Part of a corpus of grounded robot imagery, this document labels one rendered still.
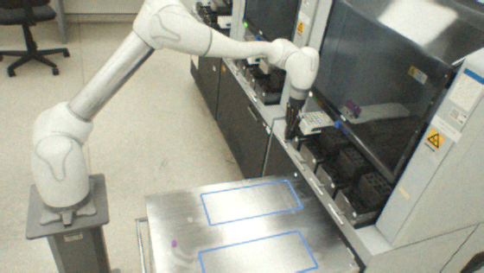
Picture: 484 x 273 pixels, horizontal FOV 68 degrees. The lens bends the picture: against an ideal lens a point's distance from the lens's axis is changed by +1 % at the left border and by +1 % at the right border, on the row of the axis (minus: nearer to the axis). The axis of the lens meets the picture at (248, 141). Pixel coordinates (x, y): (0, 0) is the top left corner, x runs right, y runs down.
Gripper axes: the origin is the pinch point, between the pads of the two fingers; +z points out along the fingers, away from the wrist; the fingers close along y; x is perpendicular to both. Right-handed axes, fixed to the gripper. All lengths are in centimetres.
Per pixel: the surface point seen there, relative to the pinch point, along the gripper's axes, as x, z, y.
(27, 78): 138, 80, 217
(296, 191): 15.5, -2.2, -36.7
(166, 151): 40, 80, 91
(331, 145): -9.9, -5.9, -19.0
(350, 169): -9.9, -5.2, -33.9
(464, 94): -11, -55, -59
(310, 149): -3.0, -1.8, -14.9
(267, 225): 33, -2, -48
